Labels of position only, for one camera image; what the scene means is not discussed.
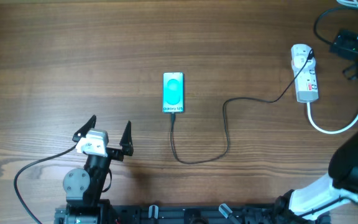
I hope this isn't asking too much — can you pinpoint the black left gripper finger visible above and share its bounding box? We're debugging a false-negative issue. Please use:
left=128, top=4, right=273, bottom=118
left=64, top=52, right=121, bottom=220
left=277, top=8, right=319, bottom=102
left=119, top=121, right=134, bottom=156
left=72, top=114, right=97, bottom=142

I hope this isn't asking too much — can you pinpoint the white power strip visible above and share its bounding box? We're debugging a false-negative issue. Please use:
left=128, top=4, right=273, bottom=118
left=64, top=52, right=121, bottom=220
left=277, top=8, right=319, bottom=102
left=293, top=68, right=319, bottom=103

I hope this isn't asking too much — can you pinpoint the blue screen smartphone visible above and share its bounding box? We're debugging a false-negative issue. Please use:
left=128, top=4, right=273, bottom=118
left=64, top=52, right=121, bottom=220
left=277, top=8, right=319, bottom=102
left=162, top=72, right=185, bottom=113

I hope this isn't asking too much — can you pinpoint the black charging cable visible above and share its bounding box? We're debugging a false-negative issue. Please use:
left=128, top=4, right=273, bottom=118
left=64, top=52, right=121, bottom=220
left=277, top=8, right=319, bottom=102
left=168, top=49, right=315, bottom=165

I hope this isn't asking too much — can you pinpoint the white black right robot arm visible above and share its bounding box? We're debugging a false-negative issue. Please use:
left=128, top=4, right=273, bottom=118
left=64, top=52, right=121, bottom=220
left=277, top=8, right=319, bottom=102
left=270, top=30, right=358, bottom=223

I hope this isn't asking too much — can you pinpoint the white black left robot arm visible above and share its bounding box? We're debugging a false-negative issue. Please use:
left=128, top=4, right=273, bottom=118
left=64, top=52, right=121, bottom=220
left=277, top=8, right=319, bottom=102
left=54, top=115, right=134, bottom=224

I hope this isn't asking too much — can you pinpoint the white charger adapter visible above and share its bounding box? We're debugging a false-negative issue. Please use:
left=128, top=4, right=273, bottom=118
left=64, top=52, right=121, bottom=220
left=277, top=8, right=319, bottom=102
left=291, top=44, right=316, bottom=75

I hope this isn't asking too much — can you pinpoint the white power strip cord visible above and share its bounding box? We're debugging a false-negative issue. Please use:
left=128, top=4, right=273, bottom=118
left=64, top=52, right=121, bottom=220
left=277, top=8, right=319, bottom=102
left=306, top=0, right=358, bottom=135

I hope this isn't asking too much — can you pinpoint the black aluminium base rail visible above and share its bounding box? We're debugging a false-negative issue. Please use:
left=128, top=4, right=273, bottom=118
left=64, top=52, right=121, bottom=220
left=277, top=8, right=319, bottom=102
left=54, top=204, right=287, bottom=224

